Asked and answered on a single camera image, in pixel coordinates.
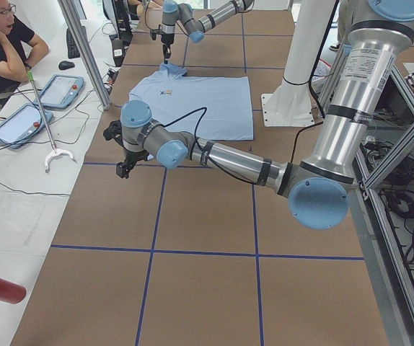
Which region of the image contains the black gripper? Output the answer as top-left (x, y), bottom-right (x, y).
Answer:
top-left (103, 120), bottom-right (149, 179)
top-left (150, 24), bottom-right (175, 60)

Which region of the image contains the light blue t-shirt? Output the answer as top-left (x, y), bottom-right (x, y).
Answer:
top-left (128, 63), bottom-right (254, 141)

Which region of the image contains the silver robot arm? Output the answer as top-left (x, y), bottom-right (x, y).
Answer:
top-left (150, 0), bottom-right (255, 64)
top-left (103, 1), bottom-right (414, 229)

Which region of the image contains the reacher grabber stick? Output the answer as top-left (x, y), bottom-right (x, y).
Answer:
top-left (27, 71), bottom-right (76, 173)

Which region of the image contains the far blue teach pendant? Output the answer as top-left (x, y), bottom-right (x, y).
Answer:
top-left (39, 74), bottom-right (84, 110)

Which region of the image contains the blue teach pendant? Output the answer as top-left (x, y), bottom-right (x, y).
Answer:
top-left (39, 74), bottom-right (84, 110)
top-left (0, 104), bottom-right (45, 149)

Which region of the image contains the black computer mouse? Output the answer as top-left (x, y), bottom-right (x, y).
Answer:
top-left (58, 61), bottom-right (75, 71)

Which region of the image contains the near blue teach pendant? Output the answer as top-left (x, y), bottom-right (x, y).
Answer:
top-left (0, 104), bottom-right (45, 149)

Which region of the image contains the black keyboard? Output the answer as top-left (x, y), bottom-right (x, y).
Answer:
top-left (66, 28), bottom-right (80, 59)

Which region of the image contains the seated person in black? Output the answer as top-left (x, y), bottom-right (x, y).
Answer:
top-left (0, 1), bottom-right (49, 94)

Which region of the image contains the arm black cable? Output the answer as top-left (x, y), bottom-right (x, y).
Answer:
top-left (162, 106), bottom-right (208, 161)

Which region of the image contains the aluminium frame post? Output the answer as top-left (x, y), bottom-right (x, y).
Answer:
top-left (58, 0), bottom-right (111, 110)

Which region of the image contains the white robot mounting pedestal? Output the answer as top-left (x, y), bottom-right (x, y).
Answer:
top-left (262, 0), bottom-right (338, 127)

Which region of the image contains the aluminium truss frame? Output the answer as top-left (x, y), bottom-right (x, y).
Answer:
top-left (354, 59), bottom-right (414, 345)

